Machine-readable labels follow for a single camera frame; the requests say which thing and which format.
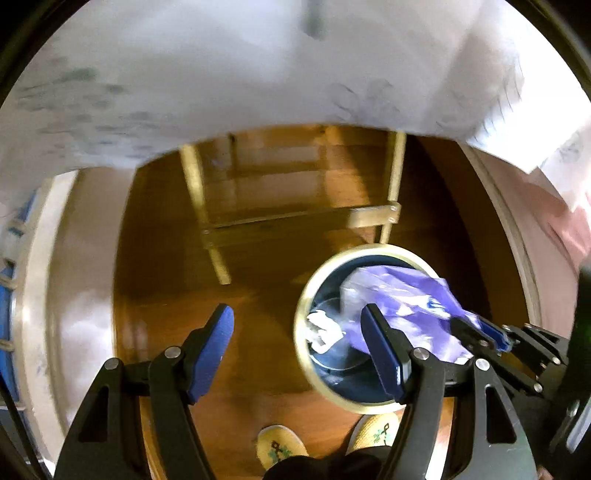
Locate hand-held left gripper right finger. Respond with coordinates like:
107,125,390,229
361,303,539,480

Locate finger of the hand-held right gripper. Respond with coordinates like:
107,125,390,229
479,322,571,370
449,316,548,397

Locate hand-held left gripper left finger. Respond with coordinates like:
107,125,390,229
54,303,235,480

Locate round bin with cream rim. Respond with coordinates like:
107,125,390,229
295,244,491,414

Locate purple plastic bag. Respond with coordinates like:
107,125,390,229
339,264,491,366

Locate yellow knitted slipper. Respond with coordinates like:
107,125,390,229
256,425,310,472
348,412,402,451

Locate white crumpled paper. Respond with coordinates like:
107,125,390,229
307,310,345,350

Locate black pants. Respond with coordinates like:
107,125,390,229
264,445,393,480

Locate blue gold-trimmed cabinet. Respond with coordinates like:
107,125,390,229
0,194,38,404

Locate white tablecloth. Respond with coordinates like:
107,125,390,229
0,0,591,217

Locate black cable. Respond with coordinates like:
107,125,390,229
0,371,47,468

